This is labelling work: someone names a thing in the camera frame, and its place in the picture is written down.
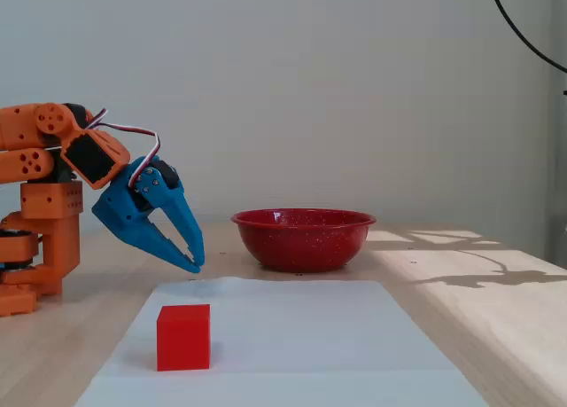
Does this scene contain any white red black servo cable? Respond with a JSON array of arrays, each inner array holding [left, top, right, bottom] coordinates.
[[83, 108, 162, 190]]

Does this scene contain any black hanging cable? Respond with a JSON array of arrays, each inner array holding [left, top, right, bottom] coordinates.
[[486, 0, 567, 74]]

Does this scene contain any red speckled enamel bowl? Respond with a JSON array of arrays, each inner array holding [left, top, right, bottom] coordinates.
[[230, 207, 377, 274]]

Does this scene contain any white paper sheet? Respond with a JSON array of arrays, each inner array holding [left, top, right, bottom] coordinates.
[[74, 276, 488, 407]]

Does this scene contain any red cube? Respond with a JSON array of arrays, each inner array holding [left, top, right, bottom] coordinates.
[[156, 304, 212, 372]]

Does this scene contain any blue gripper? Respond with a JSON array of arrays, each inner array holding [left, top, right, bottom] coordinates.
[[91, 155, 206, 274]]

